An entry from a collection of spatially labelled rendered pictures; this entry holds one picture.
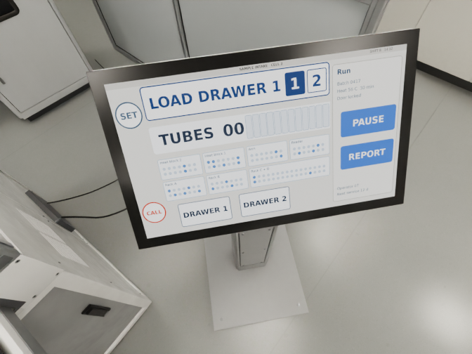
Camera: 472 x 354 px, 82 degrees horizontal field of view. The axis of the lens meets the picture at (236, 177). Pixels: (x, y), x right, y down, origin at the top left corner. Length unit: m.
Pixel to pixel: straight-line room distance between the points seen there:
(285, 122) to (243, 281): 1.08
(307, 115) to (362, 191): 0.19
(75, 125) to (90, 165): 0.40
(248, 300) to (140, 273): 0.58
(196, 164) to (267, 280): 1.05
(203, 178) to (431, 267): 1.48
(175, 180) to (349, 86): 0.33
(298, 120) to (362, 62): 0.13
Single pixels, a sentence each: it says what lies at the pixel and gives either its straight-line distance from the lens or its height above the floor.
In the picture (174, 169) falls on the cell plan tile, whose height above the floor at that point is 1.07.
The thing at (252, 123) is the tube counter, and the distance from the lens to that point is 0.45.
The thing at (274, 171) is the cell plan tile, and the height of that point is 1.05.
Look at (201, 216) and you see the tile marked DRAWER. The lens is 0.50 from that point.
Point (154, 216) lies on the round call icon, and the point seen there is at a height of 1.01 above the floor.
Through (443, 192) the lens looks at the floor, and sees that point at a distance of 2.02.
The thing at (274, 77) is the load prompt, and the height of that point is 1.17.
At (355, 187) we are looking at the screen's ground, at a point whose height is 1.00.
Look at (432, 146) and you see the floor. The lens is 2.19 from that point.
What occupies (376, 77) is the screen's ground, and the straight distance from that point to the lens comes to 0.52.
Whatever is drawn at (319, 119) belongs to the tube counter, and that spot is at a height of 1.11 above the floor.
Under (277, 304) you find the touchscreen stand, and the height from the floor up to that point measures 0.03.
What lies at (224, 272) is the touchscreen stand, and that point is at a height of 0.04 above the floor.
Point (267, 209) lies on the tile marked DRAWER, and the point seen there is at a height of 0.99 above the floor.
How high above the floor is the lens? 1.46
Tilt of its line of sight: 60 degrees down
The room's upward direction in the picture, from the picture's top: 3 degrees counter-clockwise
